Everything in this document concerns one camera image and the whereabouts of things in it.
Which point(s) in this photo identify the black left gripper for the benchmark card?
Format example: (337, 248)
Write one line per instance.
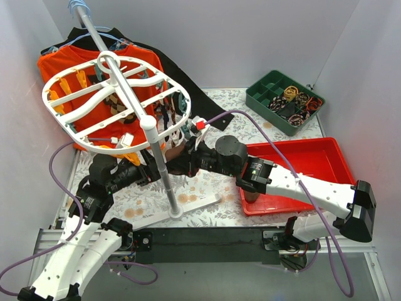
(144, 174)

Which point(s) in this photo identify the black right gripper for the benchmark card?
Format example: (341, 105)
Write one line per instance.
(190, 160)

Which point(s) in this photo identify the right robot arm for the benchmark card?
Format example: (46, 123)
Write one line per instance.
(252, 174)

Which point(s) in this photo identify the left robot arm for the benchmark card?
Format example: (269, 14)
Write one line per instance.
(87, 242)

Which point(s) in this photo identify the dark patterned socks on hanger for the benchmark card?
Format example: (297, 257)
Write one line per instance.
(170, 110)

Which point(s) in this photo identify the white oval clip hanger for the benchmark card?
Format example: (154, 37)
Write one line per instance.
(99, 98)

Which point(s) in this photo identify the floral table mat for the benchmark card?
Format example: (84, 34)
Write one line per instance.
(135, 203)

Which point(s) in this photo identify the silver stand pole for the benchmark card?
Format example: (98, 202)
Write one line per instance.
(147, 123)

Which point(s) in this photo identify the black garment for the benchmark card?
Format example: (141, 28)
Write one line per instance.
(202, 105)

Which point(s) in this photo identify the white stand base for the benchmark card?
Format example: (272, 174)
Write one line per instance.
(169, 214)

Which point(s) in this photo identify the brown argyle sock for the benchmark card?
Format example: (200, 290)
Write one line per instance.
(112, 105)

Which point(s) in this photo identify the floral rolled sock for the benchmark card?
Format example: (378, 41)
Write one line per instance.
(277, 104)

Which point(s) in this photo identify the green compartment box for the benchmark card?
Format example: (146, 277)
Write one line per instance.
(294, 116)

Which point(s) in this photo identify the yellow rolled sock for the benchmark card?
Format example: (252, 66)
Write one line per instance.
(290, 93)

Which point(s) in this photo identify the red plastic tray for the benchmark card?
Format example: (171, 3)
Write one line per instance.
(308, 172)

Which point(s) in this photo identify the orange rolled sock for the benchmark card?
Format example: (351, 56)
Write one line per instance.
(313, 104)

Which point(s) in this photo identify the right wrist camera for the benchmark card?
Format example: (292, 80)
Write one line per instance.
(198, 129)

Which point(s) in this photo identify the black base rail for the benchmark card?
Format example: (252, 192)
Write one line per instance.
(205, 245)

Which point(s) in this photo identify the aluminium frame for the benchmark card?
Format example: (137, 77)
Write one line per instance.
(341, 209)

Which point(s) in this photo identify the blue wire hanger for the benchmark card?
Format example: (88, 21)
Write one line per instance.
(87, 25)

